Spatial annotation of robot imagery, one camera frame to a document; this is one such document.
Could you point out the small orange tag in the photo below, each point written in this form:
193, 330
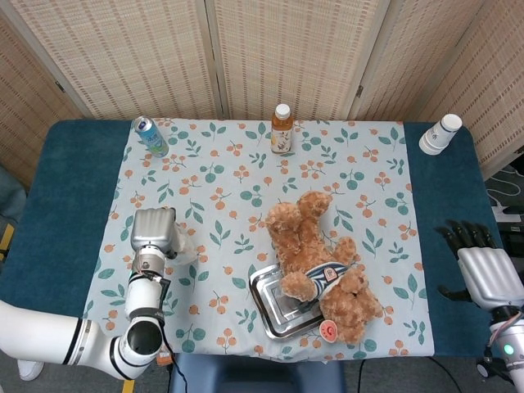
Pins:
165, 360

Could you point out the stack of white paper cups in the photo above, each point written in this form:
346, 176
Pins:
438, 137

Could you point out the person leg in blue jeans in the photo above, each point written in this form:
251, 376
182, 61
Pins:
10, 196

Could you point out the beige woven folding screen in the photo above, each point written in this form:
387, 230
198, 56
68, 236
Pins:
143, 53

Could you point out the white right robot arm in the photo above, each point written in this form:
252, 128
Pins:
509, 348

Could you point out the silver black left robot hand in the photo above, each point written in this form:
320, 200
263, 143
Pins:
152, 229

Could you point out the floral print tablecloth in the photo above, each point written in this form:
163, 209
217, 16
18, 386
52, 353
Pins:
245, 180

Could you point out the brown plush teddy bear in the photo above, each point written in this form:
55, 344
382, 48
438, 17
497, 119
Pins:
303, 237

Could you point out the round pink hang tag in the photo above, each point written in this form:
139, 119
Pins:
328, 331

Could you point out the teal table cover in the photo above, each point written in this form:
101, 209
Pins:
61, 204

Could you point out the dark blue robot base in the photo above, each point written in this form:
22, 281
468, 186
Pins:
254, 374

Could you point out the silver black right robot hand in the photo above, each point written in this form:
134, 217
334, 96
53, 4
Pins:
495, 276

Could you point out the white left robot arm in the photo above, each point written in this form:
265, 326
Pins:
143, 299

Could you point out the white power strip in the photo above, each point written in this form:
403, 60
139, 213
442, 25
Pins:
505, 212

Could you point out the blue drink can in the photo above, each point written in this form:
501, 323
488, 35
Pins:
152, 139

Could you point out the rectangular stainless steel tray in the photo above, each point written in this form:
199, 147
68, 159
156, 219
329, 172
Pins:
266, 303

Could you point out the amber tea bottle white cap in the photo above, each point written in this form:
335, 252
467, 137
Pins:
282, 135

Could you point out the white sneaker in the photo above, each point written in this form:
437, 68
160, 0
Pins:
29, 369

